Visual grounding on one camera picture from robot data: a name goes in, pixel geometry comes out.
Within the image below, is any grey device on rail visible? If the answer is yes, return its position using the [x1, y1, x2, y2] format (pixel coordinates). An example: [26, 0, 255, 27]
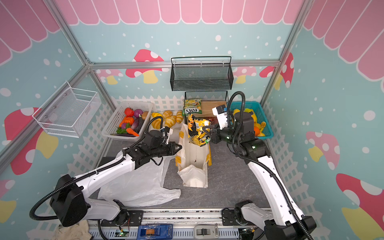
[194, 225, 219, 240]

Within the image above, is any black wire wooden shelf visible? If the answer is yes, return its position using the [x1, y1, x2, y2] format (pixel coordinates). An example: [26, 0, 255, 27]
[184, 91, 229, 119]

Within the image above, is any toy bread roll middle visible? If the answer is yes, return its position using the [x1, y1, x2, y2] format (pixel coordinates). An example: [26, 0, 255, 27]
[163, 110, 173, 119]

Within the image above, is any white plastic grocery bag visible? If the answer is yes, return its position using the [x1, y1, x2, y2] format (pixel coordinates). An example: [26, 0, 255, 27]
[98, 157, 181, 208]

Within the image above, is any green Fox's candy bag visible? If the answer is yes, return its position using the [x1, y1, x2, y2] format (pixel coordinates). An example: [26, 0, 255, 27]
[184, 99, 203, 116]

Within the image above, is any toy croissant front left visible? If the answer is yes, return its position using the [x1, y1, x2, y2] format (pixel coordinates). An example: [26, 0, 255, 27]
[151, 119, 163, 130]

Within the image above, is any white wire wall basket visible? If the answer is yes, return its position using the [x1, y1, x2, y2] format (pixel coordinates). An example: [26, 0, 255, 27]
[32, 82, 102, 138]

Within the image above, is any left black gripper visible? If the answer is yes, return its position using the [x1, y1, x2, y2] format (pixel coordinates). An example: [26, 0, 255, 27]
[150, 141, 183, 158]

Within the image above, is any cream canvas tote bag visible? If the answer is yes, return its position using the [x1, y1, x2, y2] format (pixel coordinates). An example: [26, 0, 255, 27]
[175, 124, 212, 188]

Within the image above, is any black mesh wall basket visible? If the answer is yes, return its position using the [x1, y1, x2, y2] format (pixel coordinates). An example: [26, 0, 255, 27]
[170, 56, 234, 92]

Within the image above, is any toy orange fruit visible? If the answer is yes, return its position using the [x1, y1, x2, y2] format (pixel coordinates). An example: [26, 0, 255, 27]
[254, 127, 261, 136]

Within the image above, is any white cutting board tray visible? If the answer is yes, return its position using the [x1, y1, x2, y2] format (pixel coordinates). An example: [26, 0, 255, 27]
[150, 111, 184, 142]

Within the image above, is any orange toy carrot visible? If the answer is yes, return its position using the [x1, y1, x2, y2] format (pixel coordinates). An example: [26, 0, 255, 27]
[126, 128, 140, 137]

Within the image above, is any teal plastic fruit basket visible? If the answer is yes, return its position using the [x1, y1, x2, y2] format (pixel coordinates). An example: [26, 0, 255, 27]
[228, 101, 274, 140]

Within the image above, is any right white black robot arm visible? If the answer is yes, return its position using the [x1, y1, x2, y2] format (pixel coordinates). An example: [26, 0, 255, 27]
[203, 91, 317, 240]

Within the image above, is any brown toy potato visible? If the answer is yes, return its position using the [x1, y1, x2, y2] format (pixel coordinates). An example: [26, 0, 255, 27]
[141, 111, 149, 120]

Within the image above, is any purple toy eggplant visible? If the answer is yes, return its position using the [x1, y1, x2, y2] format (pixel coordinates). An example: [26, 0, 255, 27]
[131, 118, 140, 131]

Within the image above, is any yellow black snack bag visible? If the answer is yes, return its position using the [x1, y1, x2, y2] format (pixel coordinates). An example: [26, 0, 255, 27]
[188, 114, 211, 147]

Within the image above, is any blue device on rail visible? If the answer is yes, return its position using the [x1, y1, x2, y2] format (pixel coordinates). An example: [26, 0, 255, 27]
[137, 224, 173, 240]

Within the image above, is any white plastic vegetable basket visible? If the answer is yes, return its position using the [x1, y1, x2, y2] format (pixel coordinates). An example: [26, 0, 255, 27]
[102, 101, 154, 141]

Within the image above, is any toy striped bread loaf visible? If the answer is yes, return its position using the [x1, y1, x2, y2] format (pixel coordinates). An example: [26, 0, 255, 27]
[165, 116, 177, 128]

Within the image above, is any toy croissant back left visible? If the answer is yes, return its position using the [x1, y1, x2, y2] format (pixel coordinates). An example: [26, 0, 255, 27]
[151, 113, 164, 121]

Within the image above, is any toy bread right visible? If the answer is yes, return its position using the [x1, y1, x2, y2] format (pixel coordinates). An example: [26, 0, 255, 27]
[176, 110, 184, 124]

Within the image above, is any red toy tomato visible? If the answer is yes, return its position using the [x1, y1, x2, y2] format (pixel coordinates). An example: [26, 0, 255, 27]
[124, 108, 135, 118]

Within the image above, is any toy croissant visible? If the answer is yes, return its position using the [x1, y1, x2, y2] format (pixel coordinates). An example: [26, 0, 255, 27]
[151, 119, 163, 130]
[151, 113, 164, 121]

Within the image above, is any beige cloth rag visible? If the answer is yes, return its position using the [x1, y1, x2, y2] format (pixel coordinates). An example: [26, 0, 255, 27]
[52, 220, 93, 240]

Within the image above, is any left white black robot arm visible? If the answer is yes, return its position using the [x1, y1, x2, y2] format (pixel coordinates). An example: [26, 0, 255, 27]
[29, 127, 183, 227]

